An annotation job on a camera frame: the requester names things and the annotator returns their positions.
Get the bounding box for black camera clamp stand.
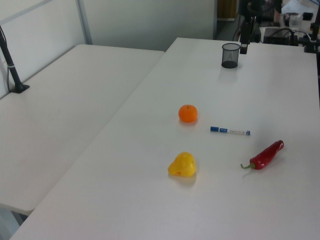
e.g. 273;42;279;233
303;21;320;54

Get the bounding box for brown wooden cabinet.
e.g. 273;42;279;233
216;0;237;21

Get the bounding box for black electronics box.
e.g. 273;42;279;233
262;27;299;46

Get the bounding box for black mesh pen cup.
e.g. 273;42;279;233
221;42;241;69

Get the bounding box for grey partition frame post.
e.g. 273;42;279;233
76;0;93;46

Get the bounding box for clear plastic container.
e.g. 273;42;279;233
288;14;303;28

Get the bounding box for black camera stand pole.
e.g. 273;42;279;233
0;24;30;94

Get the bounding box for orange mandarin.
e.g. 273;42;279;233
178;104;199;123

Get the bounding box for blue and white marker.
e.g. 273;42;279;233
209;126;252;137

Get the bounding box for black Franka gripper body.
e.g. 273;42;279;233
239;16;256;46

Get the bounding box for red chili pepper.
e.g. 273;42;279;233
240;139;285;171

